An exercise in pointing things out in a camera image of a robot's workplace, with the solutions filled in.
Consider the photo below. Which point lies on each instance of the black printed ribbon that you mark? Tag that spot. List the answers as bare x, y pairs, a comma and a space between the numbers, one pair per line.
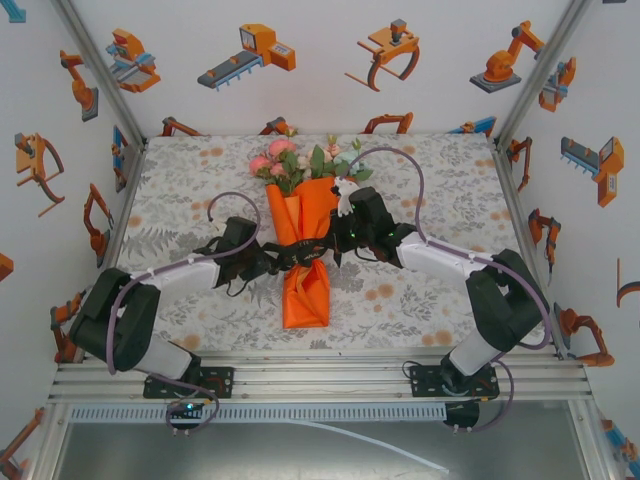
300, 252

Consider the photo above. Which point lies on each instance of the orange wrapping paper sheet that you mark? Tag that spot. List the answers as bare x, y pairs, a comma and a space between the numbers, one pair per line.
305, 300

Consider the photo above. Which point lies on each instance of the light blue fake flower stem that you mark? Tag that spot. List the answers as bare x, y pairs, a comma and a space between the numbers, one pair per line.
344, 156

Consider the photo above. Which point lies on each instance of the pink fake flower stem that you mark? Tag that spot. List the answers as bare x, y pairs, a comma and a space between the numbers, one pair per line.
331, 150
280, 147

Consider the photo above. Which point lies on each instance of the cream fake flower stem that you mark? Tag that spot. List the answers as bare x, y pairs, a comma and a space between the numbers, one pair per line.
315, 152

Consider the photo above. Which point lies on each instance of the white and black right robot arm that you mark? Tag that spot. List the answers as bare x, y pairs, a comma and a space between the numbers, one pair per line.
505, 305

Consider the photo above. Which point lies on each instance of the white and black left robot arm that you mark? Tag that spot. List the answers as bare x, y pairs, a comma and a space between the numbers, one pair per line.
115, 320

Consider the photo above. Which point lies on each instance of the floral patterned tablecloth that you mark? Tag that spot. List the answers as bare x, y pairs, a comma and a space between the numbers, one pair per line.
225, 325

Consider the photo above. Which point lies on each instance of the small circuit board green light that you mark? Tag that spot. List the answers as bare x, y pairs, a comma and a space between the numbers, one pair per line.
187, 407

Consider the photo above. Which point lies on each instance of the grey metal base panel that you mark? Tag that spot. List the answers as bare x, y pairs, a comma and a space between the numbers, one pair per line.
250, 450

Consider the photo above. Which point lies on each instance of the thin white tube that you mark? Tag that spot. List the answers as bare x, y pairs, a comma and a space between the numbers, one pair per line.
400, 450

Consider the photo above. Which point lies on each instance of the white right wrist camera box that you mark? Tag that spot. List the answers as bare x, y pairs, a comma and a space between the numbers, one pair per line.
346, 197

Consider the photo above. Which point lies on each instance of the aluminium frame rail with grooves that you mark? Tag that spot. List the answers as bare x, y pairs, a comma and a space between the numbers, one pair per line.
325, 380

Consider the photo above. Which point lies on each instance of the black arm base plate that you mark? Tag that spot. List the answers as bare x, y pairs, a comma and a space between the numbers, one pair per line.
222, 382
422, 382

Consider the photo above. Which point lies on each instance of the aluminium table side rail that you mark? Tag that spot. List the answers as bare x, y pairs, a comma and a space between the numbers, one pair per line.
137, 167
505, 167

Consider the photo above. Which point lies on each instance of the black box under rail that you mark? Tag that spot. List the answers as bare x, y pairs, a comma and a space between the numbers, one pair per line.
462, 415

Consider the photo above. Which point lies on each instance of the slanted aluminium frame post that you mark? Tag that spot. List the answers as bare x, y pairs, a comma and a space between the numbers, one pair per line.
102, 70
541, 70

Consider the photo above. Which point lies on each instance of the aluminium frame leg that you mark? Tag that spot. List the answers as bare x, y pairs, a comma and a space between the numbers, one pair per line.
50, 445
590, 440

